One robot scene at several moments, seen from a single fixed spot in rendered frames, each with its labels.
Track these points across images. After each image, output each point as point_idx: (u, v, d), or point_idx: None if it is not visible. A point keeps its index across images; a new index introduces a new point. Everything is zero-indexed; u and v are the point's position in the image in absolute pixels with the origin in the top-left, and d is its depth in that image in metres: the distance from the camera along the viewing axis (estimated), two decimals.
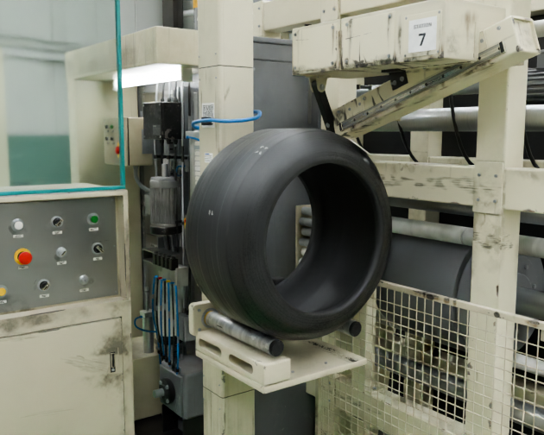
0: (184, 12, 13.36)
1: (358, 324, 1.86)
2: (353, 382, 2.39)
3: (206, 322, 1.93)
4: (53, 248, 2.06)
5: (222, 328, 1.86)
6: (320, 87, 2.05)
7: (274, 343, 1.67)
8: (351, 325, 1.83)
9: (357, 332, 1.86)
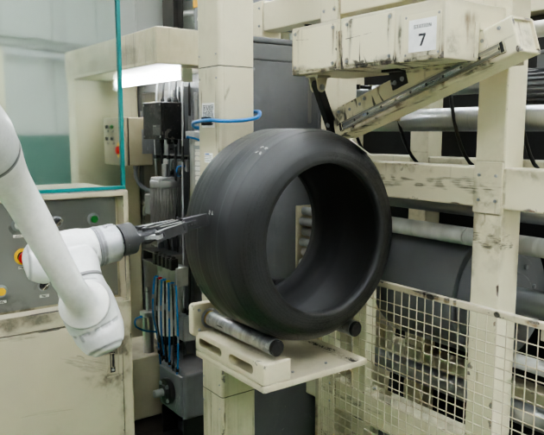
0: (184, 12, 13.36)
1: (358, 324, 1.86)
2: (353, 382, 2.39)
3: (206, 322, 1.93)
4: None
5: (222, 328, 1.86)
6: (320, 87, 2.05)
7: (274, 343, 1.67)
8: (351, 325, 1.83)
9: (357, 332, 1.86)
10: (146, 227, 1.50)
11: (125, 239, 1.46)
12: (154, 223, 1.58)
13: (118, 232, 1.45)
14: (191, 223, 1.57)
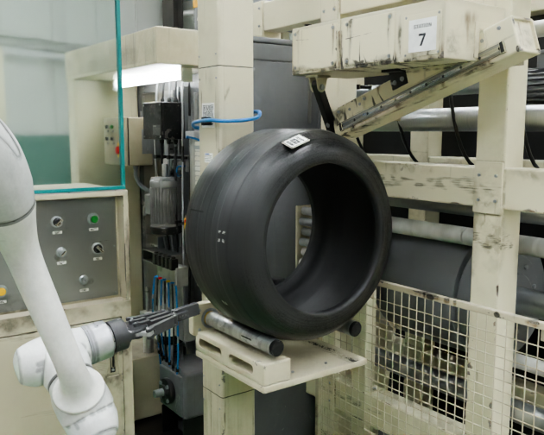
0: (184, 12, 13.36)
1: (352, 321, 1.84)
2: (353, 382, 2.39)
3: None
4: (53, 248, 2.06)
5: (228, 333, 1.87)
6: (320, 87, 2.05)
7: (272, 353, 1.67)
8: (351, 335, 1.84)
9: (358, 323, 1.86)
10: (136, 323, 1.52)
11: (116, 337, 1.47)
12: (146, 313, 1.59)
13: (109, 331, 1.46)
14: (182, 314, 1.58)
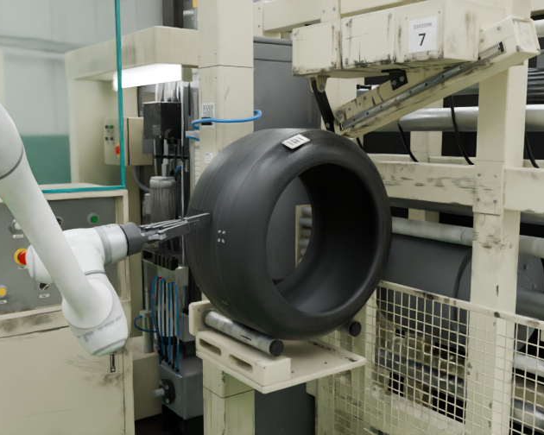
0: (184, 12, 13.36)
1: (352, 321, 1.84)
2: (353, 382, 2.39)
3: None
4: None
5: (228, 333, 1.87)
6: (320, 87, 2.05)
7: (272, 353, 1.67)
8: (351, 335, 1.84)
9: (358, 323, 1.86)
10: (148, 227, 1.51)
11: (129, 239, 1.46)
12: (157, 223, 1.58)
13: (122, 232, 1.45)
14: (193, 223, 1.58)
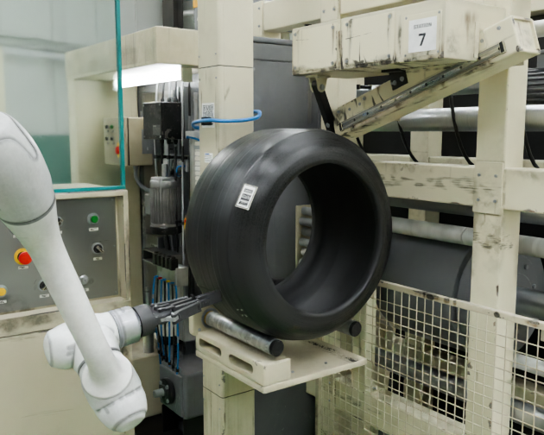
0: (184, 12, 13.36)
1: (353, 336, 1.85)
2: (353, 382, 2.39)
3: (213, 312, 1.94)
4: None
5: (230, 318, 1.87)
6: (320, 87, 2.05)
7: (283, 345, 1.69)
8: (360, 324, 1.85)
9: (348, 331, 1.84)
10: (161, 308, 1.55)
11: (142, 322, 1.50)
12: (169, 300, 1.63)
13: (136, 316, 1.49)
14: (205, 301, 1.62)
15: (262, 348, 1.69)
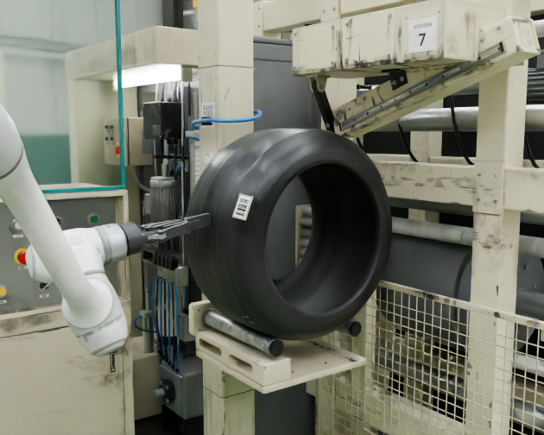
0: (184, 12, 13.36)
1: (348, 331, 1.84)
2: (353, 382, 2.39)
3: None
4: None
5: None
6: (320, 87, 2.05)
7: (281, 353, 1.69)
8: (359, 332, 1.86)
9: (351, 323, 1.84)
10: (149, 227, 1.51)
11: (129, 239, 1.46)
12: (157, 223, 1.58)
13: (122, 232, 1.45)
14: (193, 223, 1.57)
15: (266, 338, 1.70)
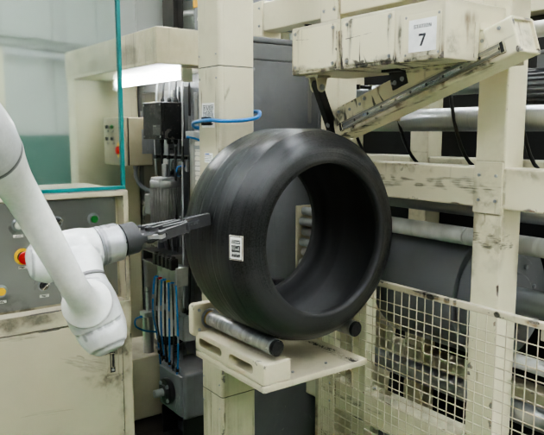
0: (184, 12, 13.36)
1: (354, 335, 1.85)
2: (353, 382, 2.39)
3: (211, 312, 1.94)
4: None
5: (229, 318, 1.87)
6: (320, 87, 2.05)
7: (282, 343, 1.69)
8: (359, 323, 1.85)
9: (349, 333, 1.84)
10: (148, 226, 1.51)
11: (128, 238, 1.46)
12: (157, 223, 1.58)
13: (121, 231, 1.45)
14: (193, 223, 1.57)
15: (263, 349, 1.70)
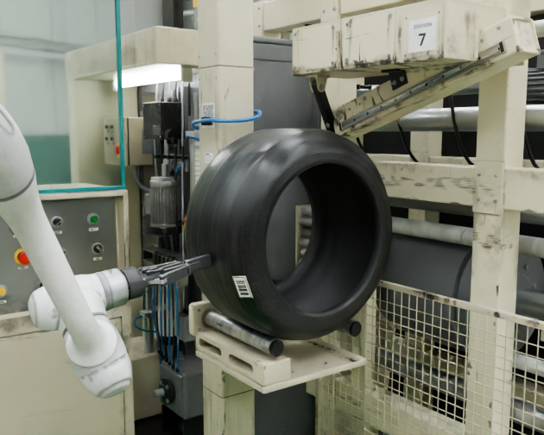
0: (184, 12, 13.36)
1: (359, 326, 1.86)
2: (353, 382, 2.39)
3: (206, 320, 1.93)
4: None
5: (222, 326, 1.86)
6: (320, 87, 2.05)
7: (275, 343, 1.67)
8: (351, 324, 1.83)
9: (356, 334, 1.86)
10: (150, 271, 1.52)
11: (129, 284, 1.47)
12: (159, 264, 1.60)
13: (123, 278, 1.46)
14: (194, 265, 1.59)
15: None
